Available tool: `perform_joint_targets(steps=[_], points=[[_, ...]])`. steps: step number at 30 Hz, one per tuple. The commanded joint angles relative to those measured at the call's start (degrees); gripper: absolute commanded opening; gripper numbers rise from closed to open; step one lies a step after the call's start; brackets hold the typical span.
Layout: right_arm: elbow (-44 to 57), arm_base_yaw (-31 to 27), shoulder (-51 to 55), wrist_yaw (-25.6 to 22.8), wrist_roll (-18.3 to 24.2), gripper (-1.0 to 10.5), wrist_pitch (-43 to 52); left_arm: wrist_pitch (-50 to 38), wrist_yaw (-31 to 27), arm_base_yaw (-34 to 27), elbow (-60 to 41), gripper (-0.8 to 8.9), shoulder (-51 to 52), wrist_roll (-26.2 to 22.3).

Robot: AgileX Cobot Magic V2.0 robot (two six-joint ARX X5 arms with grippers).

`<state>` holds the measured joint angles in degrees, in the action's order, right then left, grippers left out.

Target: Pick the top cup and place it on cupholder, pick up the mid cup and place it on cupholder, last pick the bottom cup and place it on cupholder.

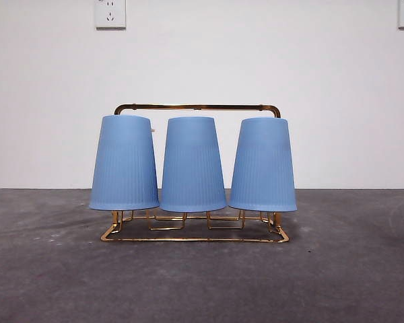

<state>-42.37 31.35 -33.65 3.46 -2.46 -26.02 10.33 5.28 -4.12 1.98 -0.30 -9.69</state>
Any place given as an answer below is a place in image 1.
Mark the blue ribbed plastic cup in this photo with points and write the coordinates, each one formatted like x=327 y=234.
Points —
x=192 y=165
x=262 y=165
x=124 y=165

